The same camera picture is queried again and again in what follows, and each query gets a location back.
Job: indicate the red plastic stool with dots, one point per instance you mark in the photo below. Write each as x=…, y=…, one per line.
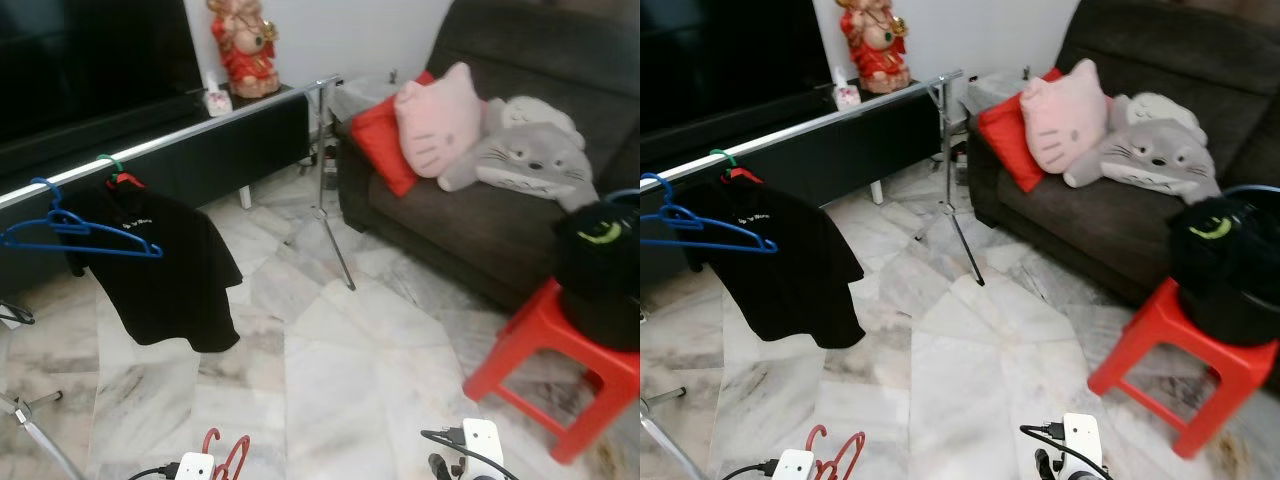
x=1160, y=330
x=540, y=330

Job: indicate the white side box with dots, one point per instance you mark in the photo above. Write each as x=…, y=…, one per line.
x=985, y=88
x=355, y=100

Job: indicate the green plastic hanger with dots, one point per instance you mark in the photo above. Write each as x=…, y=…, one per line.
x=722, y=152
x=112, y=158

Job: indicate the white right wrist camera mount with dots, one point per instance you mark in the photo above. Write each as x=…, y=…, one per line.
x=483, y=445
x=1082, y=440

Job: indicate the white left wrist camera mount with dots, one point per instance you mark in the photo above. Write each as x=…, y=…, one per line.
x=195, y=468
x=793, y=466

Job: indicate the red robed figurine statue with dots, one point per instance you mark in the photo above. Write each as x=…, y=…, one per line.
x=245, y=60
x=875, y=55

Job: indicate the black garment green logo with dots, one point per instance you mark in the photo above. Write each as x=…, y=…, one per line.
x=1220, y=265
x=590, y=260

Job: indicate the dark grey fabric sofa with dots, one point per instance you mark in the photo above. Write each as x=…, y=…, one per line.
x=540, y=50
x=1170, y=50

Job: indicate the grey Totoro plush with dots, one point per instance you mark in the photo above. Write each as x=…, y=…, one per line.
x=1150, y=155
x=530, y=160

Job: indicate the pink cat face pillow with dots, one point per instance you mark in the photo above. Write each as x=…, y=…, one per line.
x=1060, y=120
x=435, y=125

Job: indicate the blue plastic hanger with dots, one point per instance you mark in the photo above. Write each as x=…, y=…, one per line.
x=770, y=246
x=155, y=251

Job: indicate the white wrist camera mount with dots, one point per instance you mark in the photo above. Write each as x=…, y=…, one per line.
x=793, y=466
x=195, y=468
x=1082, y=440
x=483, y=445

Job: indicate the black polo shirt red collar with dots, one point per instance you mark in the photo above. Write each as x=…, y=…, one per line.
x=160, y=290
x=780, y=290

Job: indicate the large black television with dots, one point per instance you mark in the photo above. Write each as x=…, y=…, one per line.
x=90, y=60
x=720, y=50

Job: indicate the red plastic hanger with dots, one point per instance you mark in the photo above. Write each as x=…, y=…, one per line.
x=245, y=447
x=858, y=445

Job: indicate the red square pillow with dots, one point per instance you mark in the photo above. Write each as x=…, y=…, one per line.
x=1005, y=135
x=380, y=140

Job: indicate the black plastic bucket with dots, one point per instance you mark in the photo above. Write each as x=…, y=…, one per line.
x=600, y=320
x=1230, y=320

